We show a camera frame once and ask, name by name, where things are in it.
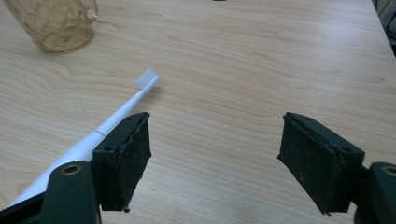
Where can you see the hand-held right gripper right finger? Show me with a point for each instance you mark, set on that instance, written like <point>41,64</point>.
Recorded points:
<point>320,169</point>

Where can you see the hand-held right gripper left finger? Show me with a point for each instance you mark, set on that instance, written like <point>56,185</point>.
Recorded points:
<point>120,168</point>

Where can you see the amber transparent cup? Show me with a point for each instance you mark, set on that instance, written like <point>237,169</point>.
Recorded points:
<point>57,28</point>

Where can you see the white electric toothbrush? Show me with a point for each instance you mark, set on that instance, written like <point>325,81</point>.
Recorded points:
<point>124,109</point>

